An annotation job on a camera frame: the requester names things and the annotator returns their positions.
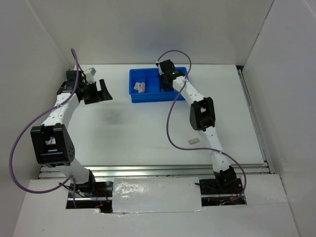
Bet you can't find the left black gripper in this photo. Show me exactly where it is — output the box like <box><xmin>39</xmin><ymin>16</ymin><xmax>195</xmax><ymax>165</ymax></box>
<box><xmin>79</xmin><ymin>79</ymin><xmax>112</xmax><ymax>105</ymax></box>

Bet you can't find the aluminium frame rail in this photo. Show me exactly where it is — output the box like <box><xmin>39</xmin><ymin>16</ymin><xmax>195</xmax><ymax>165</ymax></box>
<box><xmin>39</xmin><ymin>162</ymin><xmax>271</xmax><ymax>179</ymax></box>

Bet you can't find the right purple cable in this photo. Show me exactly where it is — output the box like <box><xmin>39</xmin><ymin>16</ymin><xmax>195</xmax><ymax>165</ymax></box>
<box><xmin>157</xmin><ymin>50</ymin><xmax>247</xmax><ymax>200</ymax></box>

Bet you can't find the blue compartment tray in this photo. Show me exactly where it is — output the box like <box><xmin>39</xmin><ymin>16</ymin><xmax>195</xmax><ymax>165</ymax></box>
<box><xmin>129</xmin><ymin>68</ymin><xmax>178</xmax><ymax>103</ymax></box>

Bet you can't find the grey white eraser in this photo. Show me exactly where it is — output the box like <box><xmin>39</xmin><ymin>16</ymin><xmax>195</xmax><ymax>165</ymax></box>
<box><xmin>189</xmin><ymin>138</ymin><xmax>200</xmax><ymax>145</ymax></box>

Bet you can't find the white red eraser pack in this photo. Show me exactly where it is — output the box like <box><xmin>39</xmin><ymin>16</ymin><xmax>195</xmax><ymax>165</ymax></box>
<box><xmin>133</xmin><ymin>82</ymin><xmax>141</xmax><ymax>91</ymax></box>

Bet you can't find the purple cable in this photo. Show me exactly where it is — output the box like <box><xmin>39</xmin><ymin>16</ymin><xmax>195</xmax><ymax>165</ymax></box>
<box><xmin>157</xmin><ymin>50</ymin><xmax>247</xmax><ymax>200</ymax></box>
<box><xmin>9</xmin><ymin>47</ymin><xmax>86</xmax><ymax>209</ymax></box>

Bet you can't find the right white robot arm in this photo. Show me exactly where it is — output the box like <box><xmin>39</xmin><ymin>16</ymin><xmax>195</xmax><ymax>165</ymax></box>
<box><xmin>156</xmin><ymin>59</ymin><xmax>237</xmax><ymax>194</ymax></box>

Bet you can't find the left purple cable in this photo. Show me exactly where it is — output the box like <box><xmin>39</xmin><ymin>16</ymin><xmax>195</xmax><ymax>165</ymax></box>
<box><xmin>9</xmin><ymin>47</ymin><xmax>86</xmax><ymax>209</ymax></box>

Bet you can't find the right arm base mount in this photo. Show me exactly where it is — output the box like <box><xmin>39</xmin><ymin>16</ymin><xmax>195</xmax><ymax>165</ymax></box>
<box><xmin>195</xmin><ymin>178</ymin><xmax>246</xmax><ymax>207</ymax></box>

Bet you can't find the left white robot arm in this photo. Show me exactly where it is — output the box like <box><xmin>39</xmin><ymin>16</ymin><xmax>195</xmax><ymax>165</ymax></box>
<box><xmin>30</xmin><ymin>68</ymin><xmax>112</xmax><ymax>197</ymax></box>

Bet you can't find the white foil cover sheet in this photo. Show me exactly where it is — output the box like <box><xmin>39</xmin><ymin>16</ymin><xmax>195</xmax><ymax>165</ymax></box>
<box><xmin>112</xmin><ymin>177</ymin><xmax>202</xmax><ymax>213</ymax></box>

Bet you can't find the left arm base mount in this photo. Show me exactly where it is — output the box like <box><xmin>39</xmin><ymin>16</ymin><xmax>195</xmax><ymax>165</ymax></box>
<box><xmin>63</xmin><ymin>181</ymin><xmax>114</xmax><ymax>214</ymax></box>

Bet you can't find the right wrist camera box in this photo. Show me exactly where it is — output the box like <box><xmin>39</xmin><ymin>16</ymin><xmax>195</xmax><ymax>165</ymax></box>
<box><xmin>156</xmin><ymin>61</ymin><xmax>162</xmax><ymax>75</ymax></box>

